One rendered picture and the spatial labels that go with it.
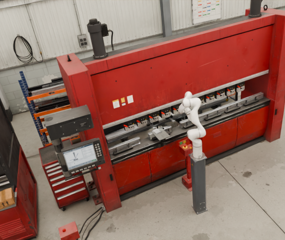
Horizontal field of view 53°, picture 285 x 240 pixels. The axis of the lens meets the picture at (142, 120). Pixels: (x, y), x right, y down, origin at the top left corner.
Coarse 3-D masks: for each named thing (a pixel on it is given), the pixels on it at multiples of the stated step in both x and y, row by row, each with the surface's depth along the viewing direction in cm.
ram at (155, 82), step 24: (192, 48) 402; (216, 48) 419; (240, 48) 437; (264, 48) 457; (120, 72) 373; (144, 72) 387; (168, 72) 403; (192, 72) 420; (216, 72) 438; (240, 72) 458; (96, 96) 373; (120, 96) 388; (144, 96) 403; (168, 96) 421
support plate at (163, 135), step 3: (159, 129) 443; (162, 129) 442; (153, 132) 437; (162, 132) 434; (165, 132) 433; (156, 135) 430; (159, 135) 428; (162, 135) 427; (165, 135) 426; (168, 135) 425; (159, 138) 422; (162, 138) 421; (165, 138) 421
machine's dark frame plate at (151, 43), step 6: (264, 12) 451; (240, 18) 440; (246, 18) 435; (216, 24) 427; (222, 24) 423; (228, 24) 419; (192, 30) 416; (198, 30) 412; (204, 30) 408; (168, 36) 407; (174, 36) 403; (180, 36) 399; (150, 42) 393; (156, 42) 389; (126, 48) 385; (132, 48) 381; (138, 48) 377; (108, 54) 372; (114, 54) 368; (84, 60) 363; (90, 60) 360
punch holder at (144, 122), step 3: (138, 117) 415; (141, 117) 417; (144, 117) 419; (138, 120) 417; (141, 120) 419; (144, 120) 421; (138, 123) 419; (144, 123) 423; (138, 126) 421; (141, 126) 423
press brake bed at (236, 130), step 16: (256, 112) 500; (208, 128) 469; (224, 128) 483; (240, 128) 500; (256, 128) 518; (160, 144) 440; (176, 144) 454; (208, 144) 484; (224, 144) 501; (240, 144) 527; (128, 160) 428; (144, 160) 441; (160, 160) 455; (176, 160) 470; (208, 160) 509; (128, 176) 442; (144, 176) 456; (160, 176) 476; (176, 176) 487; (128, 192) 466
